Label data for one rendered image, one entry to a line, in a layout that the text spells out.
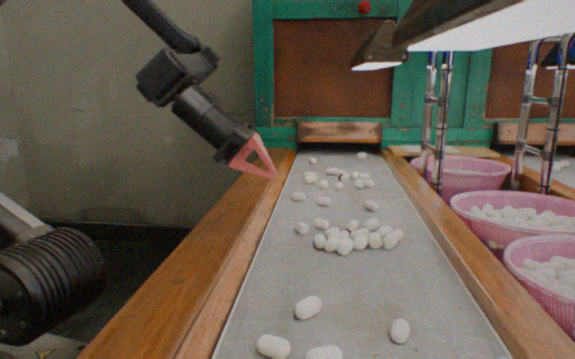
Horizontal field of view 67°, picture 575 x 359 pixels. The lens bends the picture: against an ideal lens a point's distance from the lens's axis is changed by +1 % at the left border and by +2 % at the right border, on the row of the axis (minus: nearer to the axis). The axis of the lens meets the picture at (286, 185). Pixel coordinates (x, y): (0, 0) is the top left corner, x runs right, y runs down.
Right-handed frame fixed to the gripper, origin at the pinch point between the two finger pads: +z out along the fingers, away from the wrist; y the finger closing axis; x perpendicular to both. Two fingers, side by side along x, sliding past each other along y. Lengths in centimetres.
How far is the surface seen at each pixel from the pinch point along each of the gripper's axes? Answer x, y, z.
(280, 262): 6.9, -11.2, 9.6
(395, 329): -3.5, -30.4, 19.4
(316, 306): 2.1, -26.3, 13.0
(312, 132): -1, 81, 5
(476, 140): -36, 86, 51
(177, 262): 13.9, -18.0, -2.5
